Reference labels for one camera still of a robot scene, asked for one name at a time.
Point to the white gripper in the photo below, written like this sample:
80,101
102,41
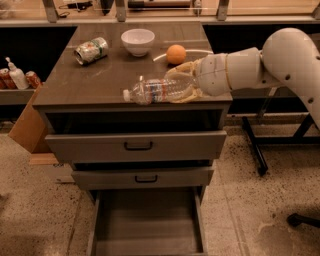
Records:
212,74

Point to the clear plastic water bottle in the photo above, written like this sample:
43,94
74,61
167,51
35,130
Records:
151,91

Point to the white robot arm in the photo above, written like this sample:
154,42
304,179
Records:
288,58

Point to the top grey drawer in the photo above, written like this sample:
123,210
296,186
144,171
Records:
145,147

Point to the grey drawer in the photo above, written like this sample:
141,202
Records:
145,147
147,222
143,178

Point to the grey drawer cabinet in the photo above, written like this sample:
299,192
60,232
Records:
88,100

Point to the middle grey drawer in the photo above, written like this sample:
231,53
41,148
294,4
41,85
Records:
143,178

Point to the bottom grey drawer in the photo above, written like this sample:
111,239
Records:
147,222

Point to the white pump bottle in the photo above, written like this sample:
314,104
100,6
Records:
17,75

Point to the orange fruit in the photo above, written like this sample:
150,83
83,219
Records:
176,54

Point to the white ceramic bowl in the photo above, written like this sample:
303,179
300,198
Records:
138,42

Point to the crushed green soda can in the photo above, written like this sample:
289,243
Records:
91,50

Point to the brown cardboard box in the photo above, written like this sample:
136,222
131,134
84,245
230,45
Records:
29,131

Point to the black chair base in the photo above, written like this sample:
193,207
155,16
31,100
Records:
296,219

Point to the red soda can at edge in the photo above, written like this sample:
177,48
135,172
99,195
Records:
6,81

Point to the black table leg frame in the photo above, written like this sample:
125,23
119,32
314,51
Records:
298,138

